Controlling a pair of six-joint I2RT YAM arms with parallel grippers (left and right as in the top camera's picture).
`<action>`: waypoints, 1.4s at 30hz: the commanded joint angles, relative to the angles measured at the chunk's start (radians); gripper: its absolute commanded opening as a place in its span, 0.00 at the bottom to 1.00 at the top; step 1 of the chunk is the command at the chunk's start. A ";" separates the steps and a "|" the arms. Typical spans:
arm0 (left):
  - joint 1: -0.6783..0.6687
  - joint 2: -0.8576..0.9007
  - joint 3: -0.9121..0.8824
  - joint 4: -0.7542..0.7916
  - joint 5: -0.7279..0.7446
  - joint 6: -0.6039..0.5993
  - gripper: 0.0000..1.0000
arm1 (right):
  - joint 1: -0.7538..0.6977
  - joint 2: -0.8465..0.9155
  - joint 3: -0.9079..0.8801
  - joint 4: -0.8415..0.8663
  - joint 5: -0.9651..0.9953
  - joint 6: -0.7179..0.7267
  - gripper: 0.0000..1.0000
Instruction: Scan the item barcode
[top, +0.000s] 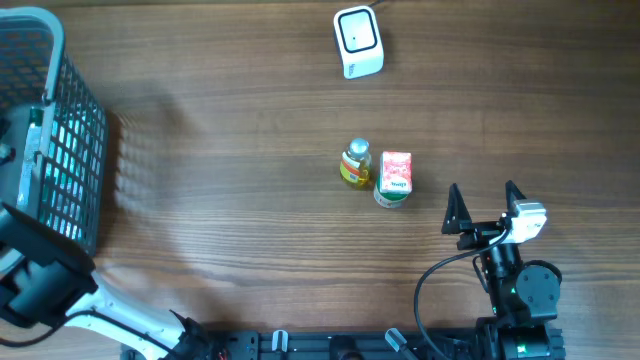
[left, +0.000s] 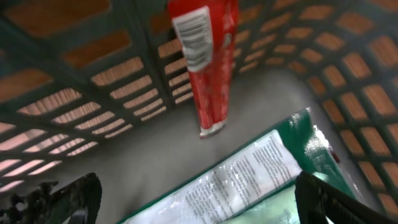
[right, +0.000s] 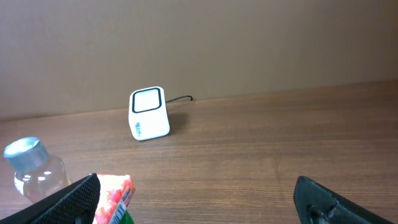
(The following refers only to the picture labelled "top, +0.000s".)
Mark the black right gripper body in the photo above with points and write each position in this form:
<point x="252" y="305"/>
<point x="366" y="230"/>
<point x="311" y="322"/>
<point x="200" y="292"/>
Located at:
<point x="479" y="234"/>

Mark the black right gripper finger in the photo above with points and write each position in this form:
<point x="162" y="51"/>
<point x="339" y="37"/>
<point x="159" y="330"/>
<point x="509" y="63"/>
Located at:
<point x="457" y="218"/>
<point x="512" y="195"/>

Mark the red white juice carton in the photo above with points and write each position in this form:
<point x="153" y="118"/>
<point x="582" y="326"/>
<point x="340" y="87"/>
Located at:
<point x="395" y="173"/>

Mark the yellow oil bottle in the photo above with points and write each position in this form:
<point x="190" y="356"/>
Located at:
<point x="356" y="163"/>

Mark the green 3M gloves package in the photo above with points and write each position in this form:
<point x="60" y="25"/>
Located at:
<point x="60" y="174"/>

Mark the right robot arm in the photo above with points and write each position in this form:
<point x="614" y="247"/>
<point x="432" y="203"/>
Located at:
<point x="524" y="295"/>

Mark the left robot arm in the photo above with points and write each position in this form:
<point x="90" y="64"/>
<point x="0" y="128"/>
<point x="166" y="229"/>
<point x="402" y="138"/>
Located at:
<point x="54" y="281"/>

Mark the white barcode scanner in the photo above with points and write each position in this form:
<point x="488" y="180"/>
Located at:
<point x="358" y="41"/>

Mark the green lid white jar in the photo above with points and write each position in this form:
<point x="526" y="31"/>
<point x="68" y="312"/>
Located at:
<point x="388" y="200"/>

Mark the grey plastic mesh basket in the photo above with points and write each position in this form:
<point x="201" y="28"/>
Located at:
<point x="37" y="71"/>

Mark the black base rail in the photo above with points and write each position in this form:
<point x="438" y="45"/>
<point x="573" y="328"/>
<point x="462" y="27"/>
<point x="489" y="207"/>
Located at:
<point x="457" y="343"/>

